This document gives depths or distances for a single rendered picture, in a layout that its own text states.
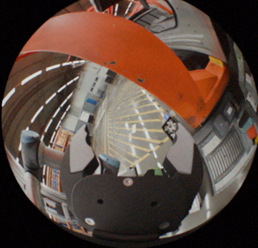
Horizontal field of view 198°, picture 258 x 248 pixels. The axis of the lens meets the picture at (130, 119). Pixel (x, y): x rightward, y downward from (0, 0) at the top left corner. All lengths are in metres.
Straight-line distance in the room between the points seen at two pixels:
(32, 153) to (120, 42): 0.43
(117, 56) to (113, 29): 0.09
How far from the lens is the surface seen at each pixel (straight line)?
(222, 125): 0.78
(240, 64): 0.48
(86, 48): 0.24
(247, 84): 0.27
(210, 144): 1.08
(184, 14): 0.61
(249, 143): 1.09
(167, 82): 0.28
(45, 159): 0.37
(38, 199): 0.35
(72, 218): 0.62
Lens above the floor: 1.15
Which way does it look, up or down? 29 degrees down
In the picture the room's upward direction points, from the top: 68 degrees counter-clockwise
